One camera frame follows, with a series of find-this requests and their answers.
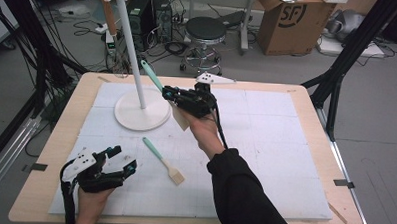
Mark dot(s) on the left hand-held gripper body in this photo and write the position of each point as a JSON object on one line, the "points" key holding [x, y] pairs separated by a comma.
{"points": [[90, 180]]}

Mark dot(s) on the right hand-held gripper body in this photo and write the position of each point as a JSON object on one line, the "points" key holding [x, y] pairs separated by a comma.
{"points": [[200, 103]]}

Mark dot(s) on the white utensil rack stand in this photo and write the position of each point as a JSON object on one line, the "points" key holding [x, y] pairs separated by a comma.
{"points": [[143, 118]]}

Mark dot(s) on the person's left hand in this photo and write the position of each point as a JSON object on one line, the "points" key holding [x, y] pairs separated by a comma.
{"points": [[91, 205]]}

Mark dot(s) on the person's right hand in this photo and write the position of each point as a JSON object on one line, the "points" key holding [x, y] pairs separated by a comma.
{"points": [[205, 132]]}

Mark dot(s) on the black tape strip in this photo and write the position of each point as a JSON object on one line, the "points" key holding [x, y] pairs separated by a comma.
{"points": [[344, 183], [37, 167]]}

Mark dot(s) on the white foam mat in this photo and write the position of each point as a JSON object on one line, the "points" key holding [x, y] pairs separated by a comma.
{"points": [[183, 198]]}

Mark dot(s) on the black round stool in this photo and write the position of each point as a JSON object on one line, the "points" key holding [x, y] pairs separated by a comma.
{"points": [[205, 28]]}

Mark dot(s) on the black computer tower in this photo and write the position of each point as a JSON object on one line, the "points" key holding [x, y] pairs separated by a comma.
{"points": [[163, 17], [139, 23]]}

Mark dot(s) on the power supply green display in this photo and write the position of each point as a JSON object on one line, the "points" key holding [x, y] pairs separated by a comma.
{"points": [[111, 46]]}

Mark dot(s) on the white power strip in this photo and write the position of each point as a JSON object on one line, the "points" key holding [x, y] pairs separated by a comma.
{"points": [[99, 29]]}

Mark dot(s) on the brown cardboard box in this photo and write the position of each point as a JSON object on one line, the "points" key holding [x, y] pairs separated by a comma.
{"points": [[289, 35]]}

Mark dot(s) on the white flat board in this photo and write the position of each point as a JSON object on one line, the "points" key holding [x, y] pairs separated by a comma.
{"points": [[332, 46]]}

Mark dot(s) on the grey bag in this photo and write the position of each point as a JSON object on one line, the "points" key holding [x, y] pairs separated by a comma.
{"points": [[349, 24]]}

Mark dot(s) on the aluminium rail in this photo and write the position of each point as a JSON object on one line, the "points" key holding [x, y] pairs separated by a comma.
{"points": [[11, 152], [344, 170]]}

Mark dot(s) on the grey metal post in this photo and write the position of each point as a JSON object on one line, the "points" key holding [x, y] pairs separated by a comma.
{"points": [[245, 27]]}

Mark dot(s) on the black metal frame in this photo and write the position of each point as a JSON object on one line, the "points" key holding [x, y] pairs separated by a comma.
{"points": [[24, 19], [367, 34]]}

